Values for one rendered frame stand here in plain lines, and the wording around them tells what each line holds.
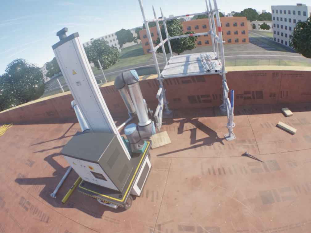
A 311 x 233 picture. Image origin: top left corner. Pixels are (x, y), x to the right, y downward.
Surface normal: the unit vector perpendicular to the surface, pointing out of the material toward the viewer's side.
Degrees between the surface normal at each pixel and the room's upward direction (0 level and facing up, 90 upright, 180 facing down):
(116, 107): 90
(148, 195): 0
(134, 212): 0
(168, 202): 0
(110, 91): 90
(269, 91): 90
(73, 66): 90
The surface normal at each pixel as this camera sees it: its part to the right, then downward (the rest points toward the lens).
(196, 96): -0.24, 0.59
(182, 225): -0.23, -0.81
